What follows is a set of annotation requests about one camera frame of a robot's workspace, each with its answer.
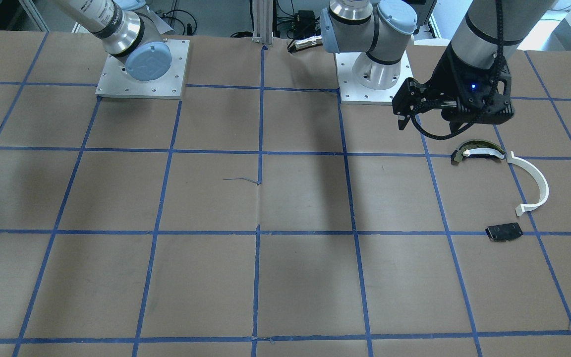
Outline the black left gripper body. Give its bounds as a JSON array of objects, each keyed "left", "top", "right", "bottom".
[{"left": 392, "top": 45, "right": 514, "bottom": 140}]

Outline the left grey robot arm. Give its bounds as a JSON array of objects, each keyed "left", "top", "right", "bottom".
[{"left": 320, "top": 0, "right": 552, "bottom": 140}]

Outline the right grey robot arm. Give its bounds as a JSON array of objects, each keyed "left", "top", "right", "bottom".
[{"left": 57, "top": 0, "right": 418, "bottom": 104}]

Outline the curved metal brake shoe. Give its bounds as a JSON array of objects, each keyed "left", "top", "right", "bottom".
[{"left": 451, "top": 140, "right": 506, "bottom": 164}]

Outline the black flat plastic plate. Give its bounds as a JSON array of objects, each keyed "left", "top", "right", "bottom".
[{"left": 485, "top": 222, "right": 523, "bottom": 242}]

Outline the brown paper table cover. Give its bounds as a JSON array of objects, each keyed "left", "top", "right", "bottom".
[{"left": 0, "top": 31, "right": 571, "bottom": 357}]

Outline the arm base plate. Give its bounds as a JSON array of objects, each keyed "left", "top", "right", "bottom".
[
  {"left": 96, "top": 39, "right": 190, "bottom": 100},
  {"left": 335, "top": 53, "right": 413, "bottom": 106}
]

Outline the white curved plastic bracket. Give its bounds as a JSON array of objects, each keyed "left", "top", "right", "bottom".
[{"left": 506, "top": 151, "right": 550, "bottom": 217}]

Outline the aluminium frame post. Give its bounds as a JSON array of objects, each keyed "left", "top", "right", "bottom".
[{"left": 251, "top": 0, "right": 276, "bottom": 47}]

